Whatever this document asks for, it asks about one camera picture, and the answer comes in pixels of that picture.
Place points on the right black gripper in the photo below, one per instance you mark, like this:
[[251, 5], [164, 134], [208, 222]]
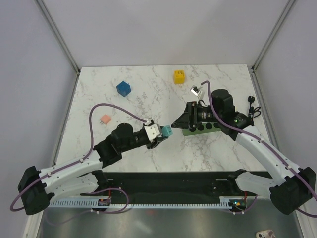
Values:
[[189, 117]]

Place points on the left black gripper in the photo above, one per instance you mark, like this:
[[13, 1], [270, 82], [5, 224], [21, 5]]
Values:
[[154, 143]]

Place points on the teal usb charger plug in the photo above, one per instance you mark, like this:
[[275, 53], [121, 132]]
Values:
[[167, 131]]

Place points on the yellow cube adapter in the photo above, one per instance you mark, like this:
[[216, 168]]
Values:
[[179, 77]]

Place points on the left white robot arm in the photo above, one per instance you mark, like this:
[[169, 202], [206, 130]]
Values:
[[39, 188]]

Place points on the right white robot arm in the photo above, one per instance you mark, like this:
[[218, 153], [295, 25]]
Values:
[[288, 187]]

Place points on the pink charger plug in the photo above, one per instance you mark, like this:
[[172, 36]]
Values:
[[105, 119]]

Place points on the green power strip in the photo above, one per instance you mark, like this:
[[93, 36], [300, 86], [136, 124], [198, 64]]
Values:
[[202, 129]]

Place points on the blue cube adapter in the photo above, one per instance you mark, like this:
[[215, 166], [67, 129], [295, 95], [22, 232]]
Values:
[[123, 88]]

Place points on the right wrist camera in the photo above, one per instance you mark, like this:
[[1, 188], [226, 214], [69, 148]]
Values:
[[197, 91]]

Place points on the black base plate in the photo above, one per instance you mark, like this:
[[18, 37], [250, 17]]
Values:
[[169, 188]]

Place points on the white cable duct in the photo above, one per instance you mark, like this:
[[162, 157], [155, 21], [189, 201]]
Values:
[[84, 202]]

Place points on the right aluminium frame post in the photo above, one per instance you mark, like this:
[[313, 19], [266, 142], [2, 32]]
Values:
[[273, 33]]

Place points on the aluminium frame post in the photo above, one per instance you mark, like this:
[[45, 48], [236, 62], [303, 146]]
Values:
[[57, 34], [273, 33]]

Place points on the left aluminium frame post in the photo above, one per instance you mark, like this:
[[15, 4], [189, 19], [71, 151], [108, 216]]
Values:
[[57, 34]]

